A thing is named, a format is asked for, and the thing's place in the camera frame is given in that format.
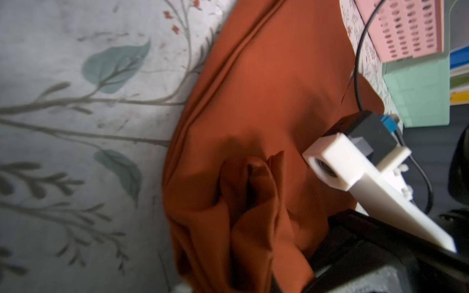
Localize rust orange skirt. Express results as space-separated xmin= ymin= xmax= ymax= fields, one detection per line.
xmin=162 ymin=0 xmax=385 ymax=293

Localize white book in organizer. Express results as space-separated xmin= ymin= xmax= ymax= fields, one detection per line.
xmin=450 ymin=90 xmax=469 ymax=106

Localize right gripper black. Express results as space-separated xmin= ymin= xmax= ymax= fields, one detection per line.
xmin=303 ymin=210 xmax=469 ymax=293

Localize blue folders in organizer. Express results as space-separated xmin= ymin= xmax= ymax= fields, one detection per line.
xmin=449 ymin=46 xmax=469 ymax=69

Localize pink plastic basket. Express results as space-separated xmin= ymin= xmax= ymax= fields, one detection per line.
xmin=368 ymin=0 xmax=445 ymax=63

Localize mint green file organizer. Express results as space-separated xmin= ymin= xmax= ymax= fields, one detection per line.
xmin=383 ymin=1 xmax=459 ymax=128

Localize floral table mat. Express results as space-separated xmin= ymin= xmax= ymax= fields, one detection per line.
xmin=0 ymin=0 xmax=404 ymax=293

